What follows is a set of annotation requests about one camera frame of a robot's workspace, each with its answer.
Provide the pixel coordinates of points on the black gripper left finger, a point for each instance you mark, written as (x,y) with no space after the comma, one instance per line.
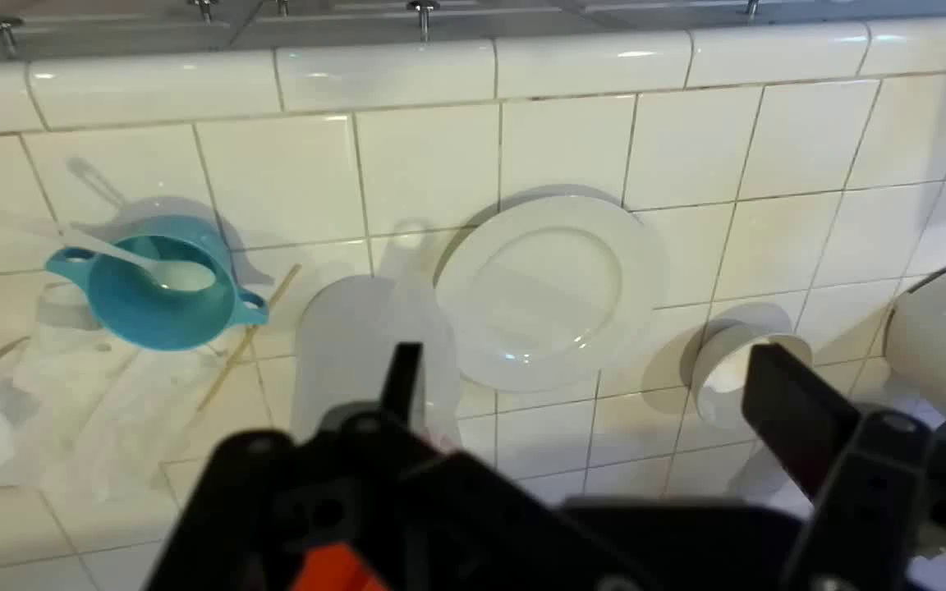
(402,381)

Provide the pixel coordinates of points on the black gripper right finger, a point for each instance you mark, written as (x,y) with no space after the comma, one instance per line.
(795,416)

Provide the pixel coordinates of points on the translucent pitcher with red lid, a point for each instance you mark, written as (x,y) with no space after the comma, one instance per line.
(351,327)

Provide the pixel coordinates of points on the thin wooden skewer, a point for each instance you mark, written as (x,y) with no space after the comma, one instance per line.
(248,341)

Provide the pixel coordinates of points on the white ceramic plate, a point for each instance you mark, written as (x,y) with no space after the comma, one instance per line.
(549,292)

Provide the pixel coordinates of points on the white plastic spoon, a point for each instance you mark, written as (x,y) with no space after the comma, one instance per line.
(150,263)

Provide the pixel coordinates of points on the teal plastic measuring cup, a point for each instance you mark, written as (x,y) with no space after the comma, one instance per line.
(145,312)

